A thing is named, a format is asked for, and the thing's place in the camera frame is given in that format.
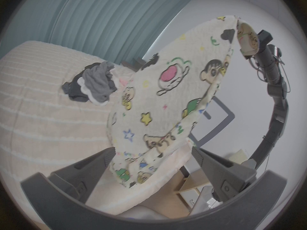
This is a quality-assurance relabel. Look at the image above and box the blue-green curtain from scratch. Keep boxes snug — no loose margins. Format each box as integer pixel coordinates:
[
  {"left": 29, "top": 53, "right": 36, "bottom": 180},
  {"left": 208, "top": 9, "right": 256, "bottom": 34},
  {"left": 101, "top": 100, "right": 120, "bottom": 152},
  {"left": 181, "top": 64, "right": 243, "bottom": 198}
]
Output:
[
  {"left": 0, "top": 0, "right": 72, "bottom": 54},
  {"left": 49, "top": 0, "right": 199, "bottom": 68}
]

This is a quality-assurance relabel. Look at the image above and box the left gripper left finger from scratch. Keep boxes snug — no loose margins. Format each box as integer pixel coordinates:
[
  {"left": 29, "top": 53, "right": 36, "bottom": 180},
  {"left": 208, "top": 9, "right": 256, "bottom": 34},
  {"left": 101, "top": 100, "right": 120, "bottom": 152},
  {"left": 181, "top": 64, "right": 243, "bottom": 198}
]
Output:
[{"left": 49, "top": 147, "right": 116, "bottom": 203}]

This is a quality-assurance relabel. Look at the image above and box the white printed pyjama top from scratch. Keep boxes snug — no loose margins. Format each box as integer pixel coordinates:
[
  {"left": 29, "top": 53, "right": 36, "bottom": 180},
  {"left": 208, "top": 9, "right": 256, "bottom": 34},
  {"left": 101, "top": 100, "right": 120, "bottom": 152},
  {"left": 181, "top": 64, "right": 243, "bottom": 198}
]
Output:
[{"left": 106, "top": 15, "right": 260, "bottom": 189}]

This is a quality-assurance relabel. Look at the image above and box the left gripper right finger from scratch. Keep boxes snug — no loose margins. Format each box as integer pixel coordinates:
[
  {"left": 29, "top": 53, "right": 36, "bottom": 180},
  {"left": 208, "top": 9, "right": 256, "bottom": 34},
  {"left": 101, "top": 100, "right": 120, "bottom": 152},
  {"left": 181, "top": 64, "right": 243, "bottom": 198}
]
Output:
[{"left": 191, "top": 147, "right": 257, "bottom": 201}]

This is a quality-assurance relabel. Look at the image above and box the grey bedside table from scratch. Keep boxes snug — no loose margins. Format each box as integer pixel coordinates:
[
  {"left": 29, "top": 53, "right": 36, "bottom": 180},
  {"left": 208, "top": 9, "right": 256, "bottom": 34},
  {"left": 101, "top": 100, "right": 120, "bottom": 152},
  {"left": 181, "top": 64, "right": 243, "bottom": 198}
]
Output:
[{"left": 121, "top": 57, "right": 148, "bottom": 70}]

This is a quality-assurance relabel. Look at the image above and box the pile of clothes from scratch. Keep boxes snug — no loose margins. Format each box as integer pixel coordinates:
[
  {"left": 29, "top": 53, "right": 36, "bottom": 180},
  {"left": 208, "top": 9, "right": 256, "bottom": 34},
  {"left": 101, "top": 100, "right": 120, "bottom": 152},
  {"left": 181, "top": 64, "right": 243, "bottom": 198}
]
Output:
[{"left": 62, "top": 61, "right": 118, "bottom": 106}]

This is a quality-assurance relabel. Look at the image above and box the bed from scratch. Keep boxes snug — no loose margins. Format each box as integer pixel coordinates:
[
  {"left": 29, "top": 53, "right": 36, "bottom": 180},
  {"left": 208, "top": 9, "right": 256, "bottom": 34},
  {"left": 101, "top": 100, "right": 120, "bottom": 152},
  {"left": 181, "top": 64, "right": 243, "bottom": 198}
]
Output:
[{"left": 0, "top": 41, "right": 235, "bottom": 219}]

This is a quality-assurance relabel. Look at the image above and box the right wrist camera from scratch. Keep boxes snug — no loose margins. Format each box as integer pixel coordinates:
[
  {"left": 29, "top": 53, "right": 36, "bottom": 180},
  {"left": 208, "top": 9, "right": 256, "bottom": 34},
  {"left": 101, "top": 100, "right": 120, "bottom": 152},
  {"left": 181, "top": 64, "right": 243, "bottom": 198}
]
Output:
[{"left": 258, "top": 30, "right": 274, "bottom": 45}]

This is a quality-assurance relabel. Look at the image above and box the pink garment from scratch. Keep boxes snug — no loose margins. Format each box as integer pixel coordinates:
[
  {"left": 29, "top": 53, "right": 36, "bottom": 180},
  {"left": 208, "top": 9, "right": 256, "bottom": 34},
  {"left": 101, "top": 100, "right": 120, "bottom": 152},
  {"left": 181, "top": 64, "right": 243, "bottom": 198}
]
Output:
[{"left": 119, "top": 77, "right": 135, "bottom": 88}]

